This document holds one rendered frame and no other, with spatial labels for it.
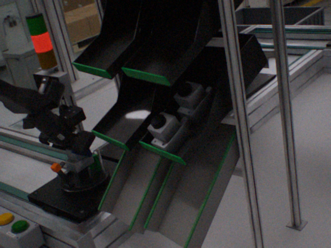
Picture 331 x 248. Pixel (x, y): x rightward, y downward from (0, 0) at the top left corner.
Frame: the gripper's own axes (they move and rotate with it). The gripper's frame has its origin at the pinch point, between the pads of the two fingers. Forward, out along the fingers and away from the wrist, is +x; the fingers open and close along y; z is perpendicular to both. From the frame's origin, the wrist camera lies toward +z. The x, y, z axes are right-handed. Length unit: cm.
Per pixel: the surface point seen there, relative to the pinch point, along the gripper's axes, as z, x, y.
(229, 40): 18, -26, -53
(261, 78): 63, 52, -9
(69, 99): 14.6, 1.5, 17.5
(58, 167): -7.6, -3.0, -1.0
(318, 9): 174, 133, 32
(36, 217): -21.0, 1.2, 1.2
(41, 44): 21.3, -16.9, 17.1
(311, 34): 114, 86, 0
